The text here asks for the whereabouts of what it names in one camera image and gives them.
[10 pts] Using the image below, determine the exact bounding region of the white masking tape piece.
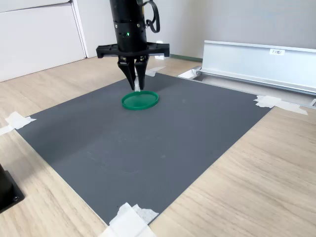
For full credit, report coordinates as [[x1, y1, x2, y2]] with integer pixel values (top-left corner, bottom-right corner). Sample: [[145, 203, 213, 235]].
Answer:
[[253, 94, 309, 116], [145, 66, 166, 78], [0, 111, 37, 136], [98, 202, 159, 237]]

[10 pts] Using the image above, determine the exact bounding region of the black looped cable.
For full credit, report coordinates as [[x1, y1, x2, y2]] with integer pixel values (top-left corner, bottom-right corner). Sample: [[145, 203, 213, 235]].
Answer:
[[137, 0, 161, 34]]

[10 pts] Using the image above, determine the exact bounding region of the dark grey table mat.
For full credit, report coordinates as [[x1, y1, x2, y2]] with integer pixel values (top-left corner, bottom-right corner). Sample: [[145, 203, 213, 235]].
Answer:
[[16, 72, 273, 226]]

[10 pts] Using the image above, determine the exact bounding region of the silver cable duct box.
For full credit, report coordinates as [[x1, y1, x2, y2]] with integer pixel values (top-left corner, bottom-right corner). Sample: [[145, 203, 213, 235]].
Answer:
[[177, 65, 316, 110]]

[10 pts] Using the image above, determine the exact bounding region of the white cabinet panel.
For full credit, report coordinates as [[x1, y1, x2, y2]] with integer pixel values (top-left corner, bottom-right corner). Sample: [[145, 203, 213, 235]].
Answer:
[[0, 0, 87, 83]]

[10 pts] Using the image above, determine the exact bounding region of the silver cable duct flap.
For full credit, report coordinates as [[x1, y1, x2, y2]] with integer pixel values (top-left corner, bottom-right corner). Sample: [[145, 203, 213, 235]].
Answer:
[[200, 39, 316, 96]]

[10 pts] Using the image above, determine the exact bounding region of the round green plastic lid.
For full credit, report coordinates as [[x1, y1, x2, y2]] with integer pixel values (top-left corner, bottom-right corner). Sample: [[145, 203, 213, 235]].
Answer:
[[120, 90, 160, 111]]

